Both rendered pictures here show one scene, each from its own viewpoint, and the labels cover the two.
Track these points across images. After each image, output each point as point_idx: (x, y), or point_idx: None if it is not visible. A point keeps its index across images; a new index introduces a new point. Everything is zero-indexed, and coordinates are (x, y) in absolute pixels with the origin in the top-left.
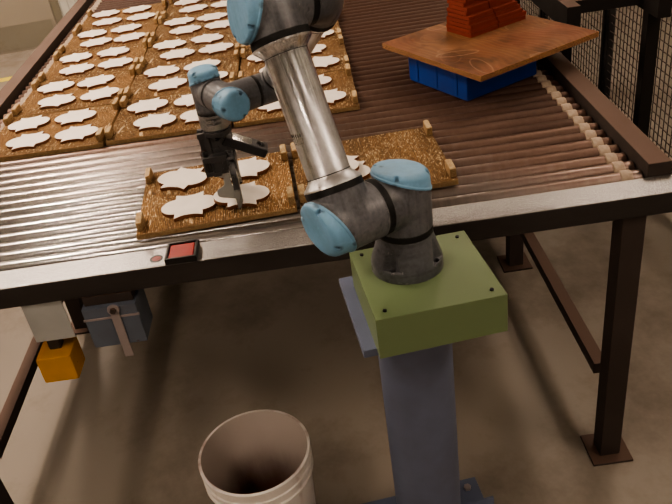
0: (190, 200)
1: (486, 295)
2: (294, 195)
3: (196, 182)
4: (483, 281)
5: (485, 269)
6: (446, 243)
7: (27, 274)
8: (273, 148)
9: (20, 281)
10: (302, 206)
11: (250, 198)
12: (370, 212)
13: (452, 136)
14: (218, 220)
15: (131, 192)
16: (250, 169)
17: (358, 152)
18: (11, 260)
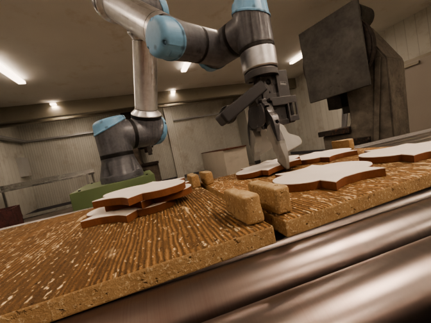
0: (326, 154)
1: (96, 182)
2: (205, 185)
3: (363, 154)
4: (92, 184)
5: (84, 186)
6: (90, 188)
7: (380, 141)
8: (396, 254)
9: (374, 141)
10: (163, 118)
11: (251, 166)
12: None
13: None
14: None
15: None
16: (301, 173)
17: (67, 249)
18: (415, 136)
